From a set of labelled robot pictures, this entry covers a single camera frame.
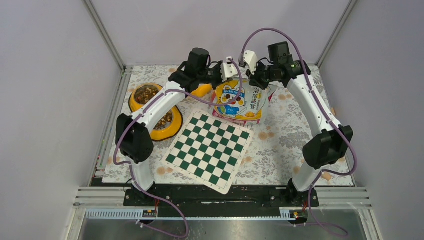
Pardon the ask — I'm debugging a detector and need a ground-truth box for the yellow plastic scoop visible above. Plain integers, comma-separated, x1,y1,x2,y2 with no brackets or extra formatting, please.
191,84,213,98

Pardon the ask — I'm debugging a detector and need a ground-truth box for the pet food bag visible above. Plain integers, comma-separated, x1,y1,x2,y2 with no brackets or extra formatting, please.
209,79,277,126

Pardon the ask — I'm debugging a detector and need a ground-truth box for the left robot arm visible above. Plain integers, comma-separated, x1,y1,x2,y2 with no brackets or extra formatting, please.
114,48,227,206

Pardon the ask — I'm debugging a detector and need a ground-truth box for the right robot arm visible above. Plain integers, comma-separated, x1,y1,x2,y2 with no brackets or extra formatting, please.
241,41,353,206

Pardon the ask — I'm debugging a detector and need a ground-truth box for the yellow double pet bowl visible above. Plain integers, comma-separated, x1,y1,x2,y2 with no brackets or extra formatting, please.
128,83,183,142

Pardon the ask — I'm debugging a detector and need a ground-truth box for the floral tablecloth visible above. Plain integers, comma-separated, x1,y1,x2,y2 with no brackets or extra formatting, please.
102,65,354,186

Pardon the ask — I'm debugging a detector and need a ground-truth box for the green white chessboard mat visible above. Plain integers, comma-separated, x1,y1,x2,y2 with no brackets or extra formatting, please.
161,109,254,195

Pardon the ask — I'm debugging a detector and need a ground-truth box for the small wooden block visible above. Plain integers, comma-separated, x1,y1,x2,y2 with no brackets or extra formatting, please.
330,107,336,116

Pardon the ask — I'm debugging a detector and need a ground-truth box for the wooden cylinder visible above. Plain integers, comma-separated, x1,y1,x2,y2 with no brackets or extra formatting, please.
321,172,332,182

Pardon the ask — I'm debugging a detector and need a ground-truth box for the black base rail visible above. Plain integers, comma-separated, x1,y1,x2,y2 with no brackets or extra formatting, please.
124,184,320,208

